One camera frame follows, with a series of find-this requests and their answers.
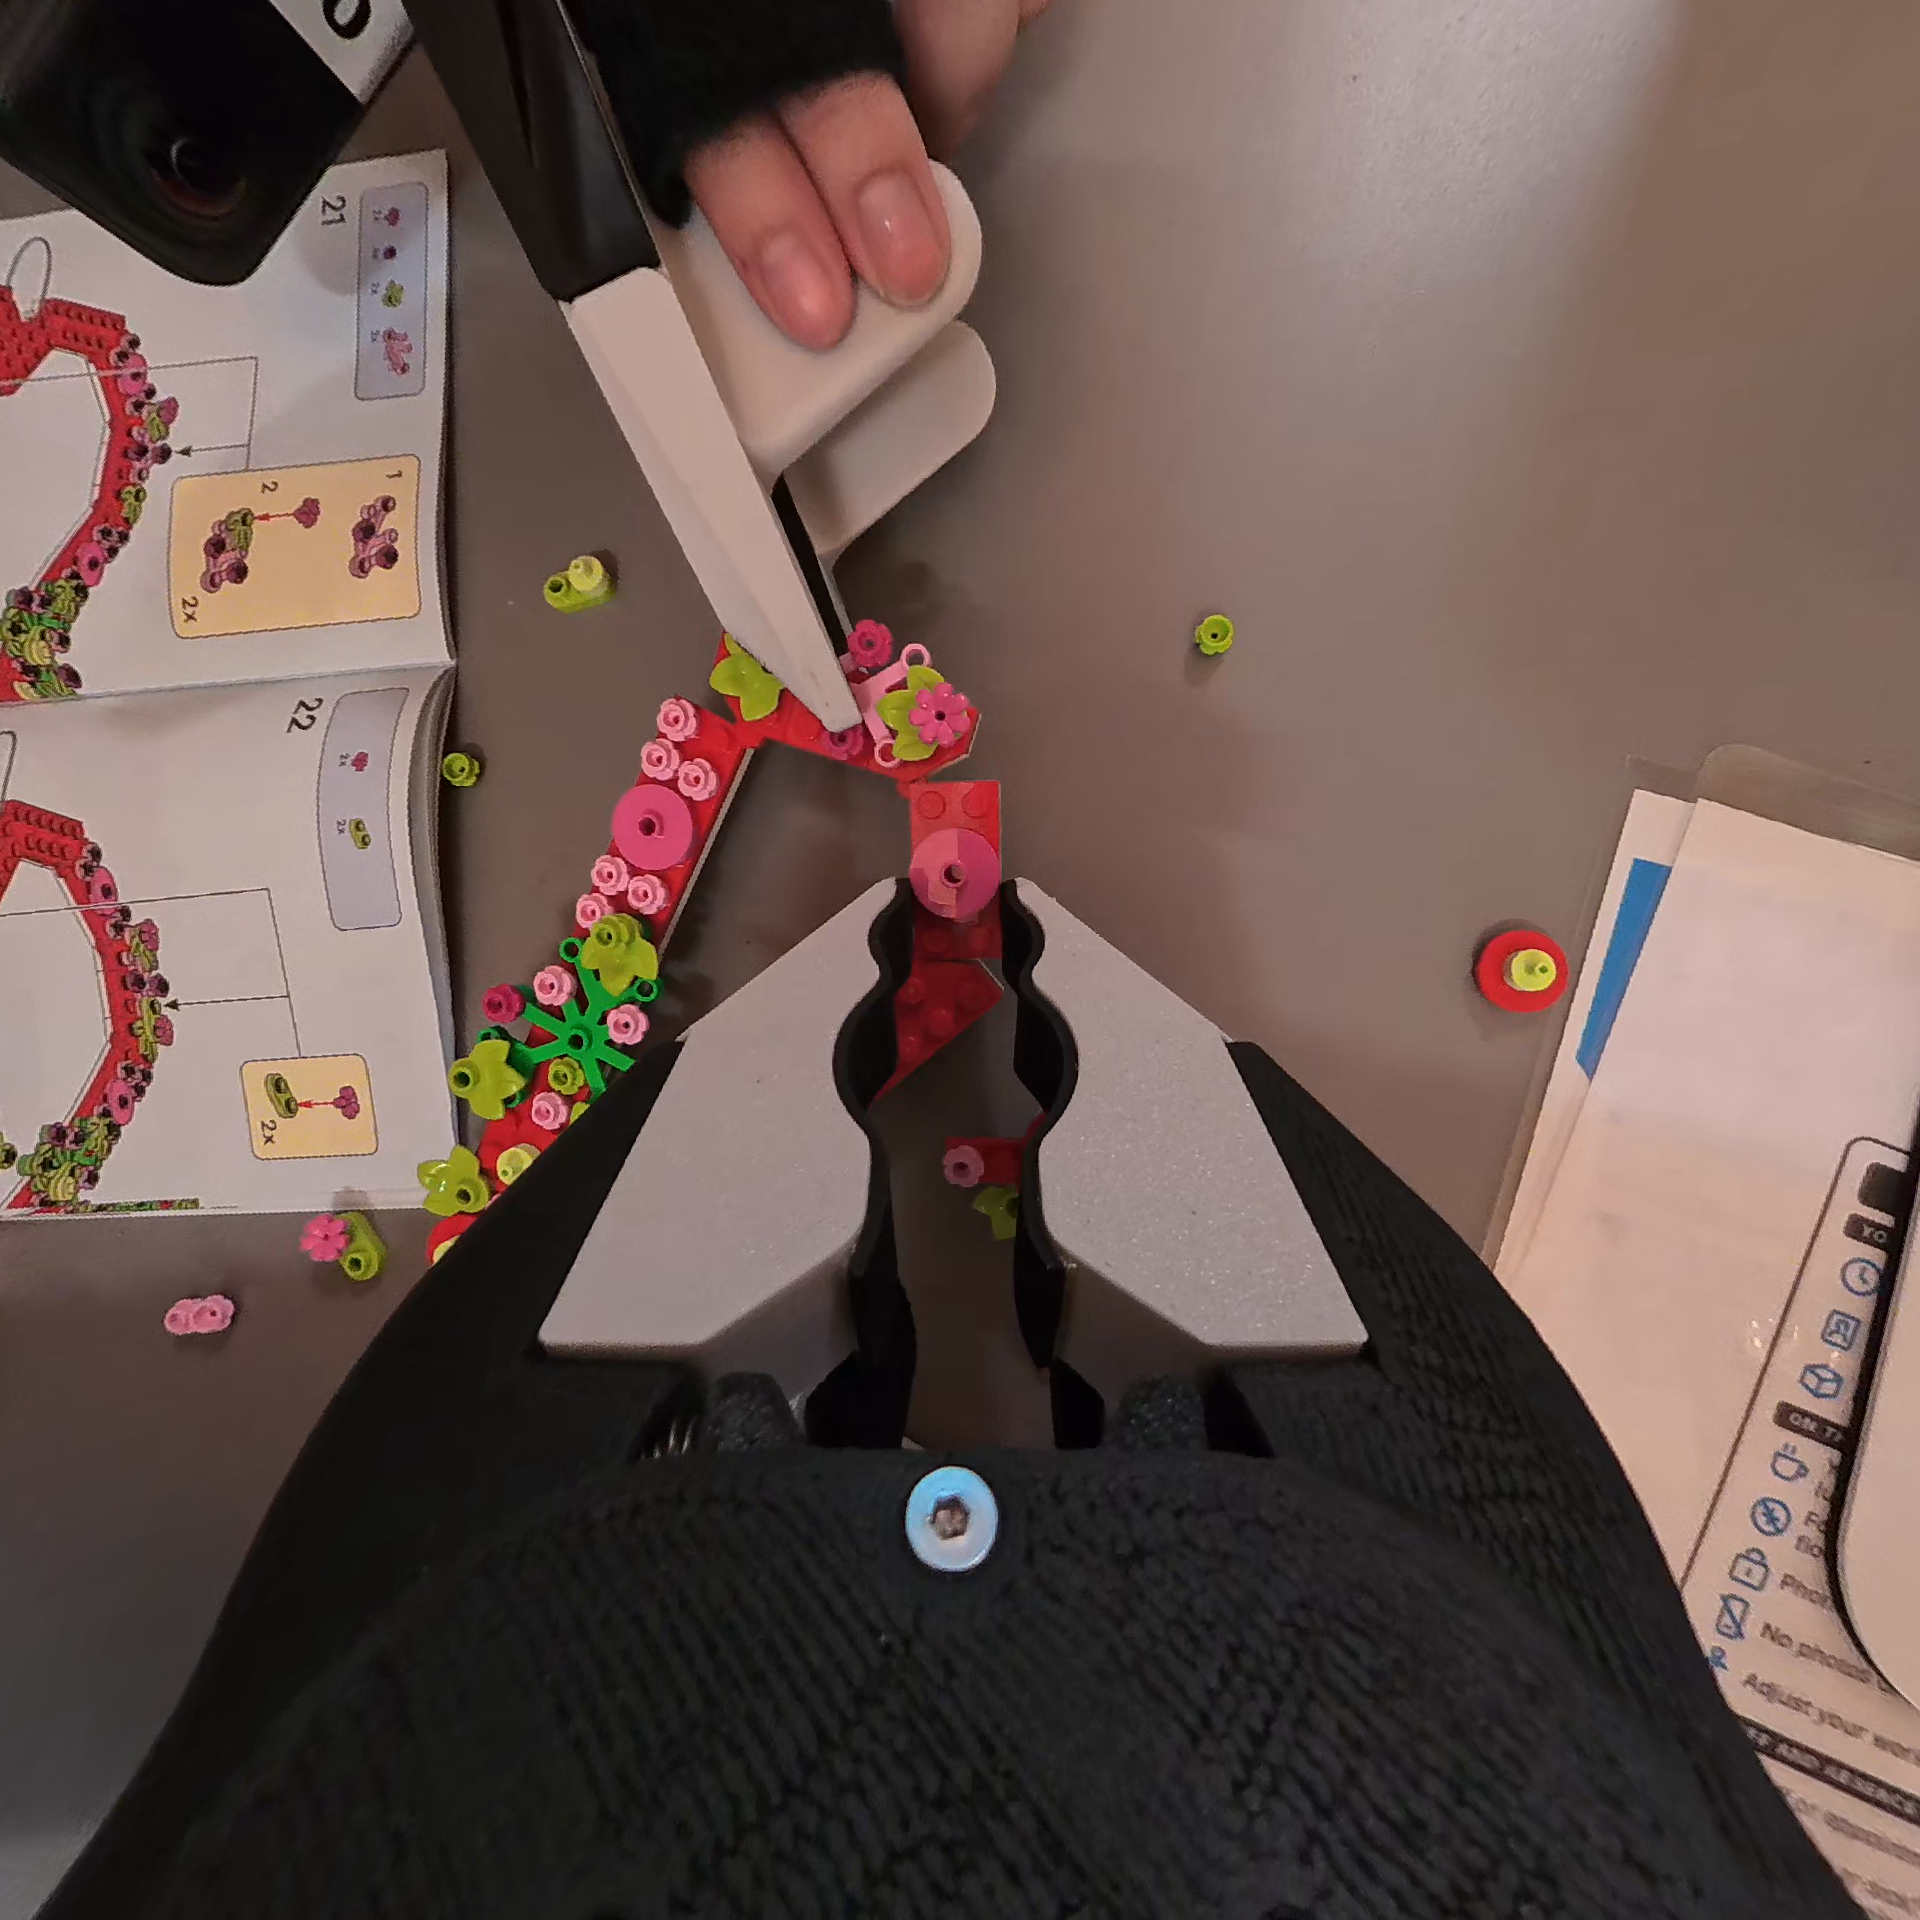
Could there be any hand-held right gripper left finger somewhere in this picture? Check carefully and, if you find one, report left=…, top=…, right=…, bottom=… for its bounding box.
left=537, top=879, right=921, bottom=1449

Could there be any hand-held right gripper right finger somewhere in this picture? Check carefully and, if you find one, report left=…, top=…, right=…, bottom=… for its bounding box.
left=998, top=879, right=1369, bottom=1449

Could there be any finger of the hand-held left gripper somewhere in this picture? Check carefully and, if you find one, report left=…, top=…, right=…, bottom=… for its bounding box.
left=563, top=159, right=987, bottom=736
left=774, top=329, right=1002, bottom=648

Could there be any red lego heart wreath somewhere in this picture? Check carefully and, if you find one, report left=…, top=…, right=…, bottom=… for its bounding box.
left=420, top=617, right=1052, bottom=1270

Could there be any red round lego lime stud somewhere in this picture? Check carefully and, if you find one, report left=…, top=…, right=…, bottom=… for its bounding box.
left=1473, top=929, right=1569, bottom=1016

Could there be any lego instruction booklet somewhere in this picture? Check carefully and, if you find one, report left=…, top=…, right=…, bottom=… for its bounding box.
left=0, top=152, right=460, bottom=1220

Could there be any person's left hand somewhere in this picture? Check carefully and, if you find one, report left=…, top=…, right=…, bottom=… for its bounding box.
left=570, top=0, right=1052, bottom=351

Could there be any laminated printed sheet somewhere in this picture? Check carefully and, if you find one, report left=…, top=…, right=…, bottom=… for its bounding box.
left=1482, top=743, right=1920, bottom=1920

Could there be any white rounded tray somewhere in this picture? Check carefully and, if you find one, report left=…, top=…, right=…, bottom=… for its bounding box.
left=1822, top=1102, right=1920, bottom=1712

